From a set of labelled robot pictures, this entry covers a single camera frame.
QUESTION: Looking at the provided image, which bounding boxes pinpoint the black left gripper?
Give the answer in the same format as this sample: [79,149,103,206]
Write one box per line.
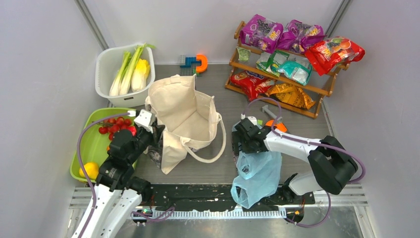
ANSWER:
[129,121,165,163]

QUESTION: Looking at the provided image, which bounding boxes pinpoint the blue plastic grocery bag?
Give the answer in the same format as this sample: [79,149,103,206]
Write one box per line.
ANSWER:
[231,151,282,209]

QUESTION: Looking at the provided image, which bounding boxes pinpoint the canvas tote bag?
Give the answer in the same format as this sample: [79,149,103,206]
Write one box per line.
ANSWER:
[145,74,226,174]

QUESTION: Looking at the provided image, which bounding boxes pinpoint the orange potato chip bag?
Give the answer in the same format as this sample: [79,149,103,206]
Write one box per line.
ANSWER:
[265,83,316,110]

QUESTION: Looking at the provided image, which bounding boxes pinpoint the yellow napa cabbage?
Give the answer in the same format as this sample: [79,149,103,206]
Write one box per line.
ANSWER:
[131,59,150,92]

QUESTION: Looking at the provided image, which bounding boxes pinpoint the small green packet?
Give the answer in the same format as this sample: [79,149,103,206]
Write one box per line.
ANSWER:
[236,46,251,62]

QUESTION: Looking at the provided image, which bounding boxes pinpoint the green celery bunch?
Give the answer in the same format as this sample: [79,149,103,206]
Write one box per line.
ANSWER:
[119,43,155,95]

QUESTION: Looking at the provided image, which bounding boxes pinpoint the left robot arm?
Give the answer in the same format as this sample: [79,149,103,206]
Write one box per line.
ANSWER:
[73,123,165,238]

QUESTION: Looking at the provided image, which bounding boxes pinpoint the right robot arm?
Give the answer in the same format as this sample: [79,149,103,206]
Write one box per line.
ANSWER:
[232,117,359,204]

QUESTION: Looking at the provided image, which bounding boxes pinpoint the red lychee bunch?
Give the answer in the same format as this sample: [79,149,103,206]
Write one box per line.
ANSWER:
[95,117,137,141]

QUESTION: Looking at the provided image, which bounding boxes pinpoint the orange toy piece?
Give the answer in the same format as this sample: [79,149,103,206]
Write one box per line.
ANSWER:
[265,119,288,133]

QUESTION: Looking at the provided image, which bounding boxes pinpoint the white plastic basket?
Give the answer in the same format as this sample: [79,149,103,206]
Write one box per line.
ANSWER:
[95,44,156,108]

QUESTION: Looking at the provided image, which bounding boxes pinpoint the green white snack bag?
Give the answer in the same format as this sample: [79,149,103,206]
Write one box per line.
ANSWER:
[256,50,290,77]

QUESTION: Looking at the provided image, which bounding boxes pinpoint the teal snack bag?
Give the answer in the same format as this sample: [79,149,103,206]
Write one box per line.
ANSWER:
[277,60,313,86]

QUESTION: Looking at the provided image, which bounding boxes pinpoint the blue orange toy blocks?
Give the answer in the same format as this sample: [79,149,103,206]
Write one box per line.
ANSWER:
[178,54,208,76]

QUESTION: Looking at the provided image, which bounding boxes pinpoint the purple snack bag left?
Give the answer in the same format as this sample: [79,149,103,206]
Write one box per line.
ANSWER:
[239,14,284,53]

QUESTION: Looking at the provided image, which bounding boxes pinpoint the purple snack bag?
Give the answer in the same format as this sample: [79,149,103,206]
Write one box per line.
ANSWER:
[277,20,326,54]
[239,14,284,53]

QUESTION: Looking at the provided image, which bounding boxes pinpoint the wooden rack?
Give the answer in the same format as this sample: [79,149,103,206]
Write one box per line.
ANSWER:
[225,20,351,119]

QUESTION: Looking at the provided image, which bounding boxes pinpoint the red fruit candy bag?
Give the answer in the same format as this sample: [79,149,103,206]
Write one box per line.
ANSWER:
[304,36,365,76]

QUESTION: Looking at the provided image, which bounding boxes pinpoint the purple snack bag right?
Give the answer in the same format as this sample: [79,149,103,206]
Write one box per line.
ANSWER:
[277,20,326,54]

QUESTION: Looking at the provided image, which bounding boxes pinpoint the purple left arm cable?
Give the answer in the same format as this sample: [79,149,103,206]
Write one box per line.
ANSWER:
[75,112,136,238]

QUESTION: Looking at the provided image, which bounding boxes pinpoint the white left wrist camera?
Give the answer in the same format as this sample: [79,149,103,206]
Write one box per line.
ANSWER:
[127,109,156,133]

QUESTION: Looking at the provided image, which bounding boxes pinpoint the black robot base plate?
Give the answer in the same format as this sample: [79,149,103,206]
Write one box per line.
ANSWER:
[140,184,315,212]

